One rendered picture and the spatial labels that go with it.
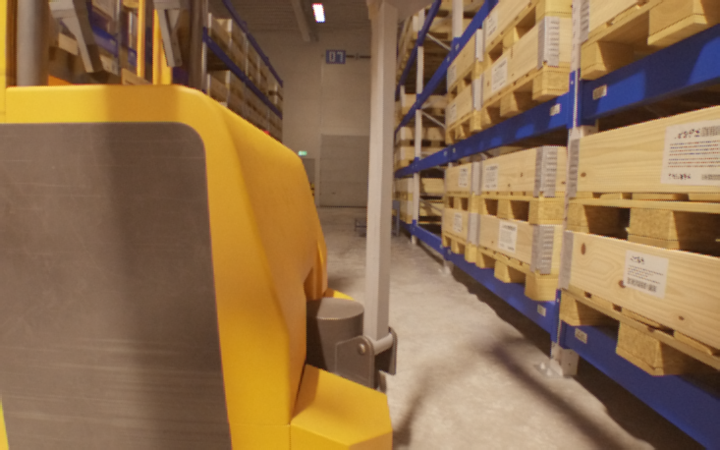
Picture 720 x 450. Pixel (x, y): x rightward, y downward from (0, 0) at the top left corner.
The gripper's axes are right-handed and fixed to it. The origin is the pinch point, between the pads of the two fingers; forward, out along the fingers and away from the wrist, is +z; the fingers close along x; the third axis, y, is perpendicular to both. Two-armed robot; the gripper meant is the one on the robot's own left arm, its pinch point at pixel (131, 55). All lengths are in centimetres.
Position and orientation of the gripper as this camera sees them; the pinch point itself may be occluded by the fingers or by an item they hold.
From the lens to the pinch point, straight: 69.1
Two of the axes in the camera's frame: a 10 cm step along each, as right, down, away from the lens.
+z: 0.1, 8.7, 5.0
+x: -10.0, 0.2, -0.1
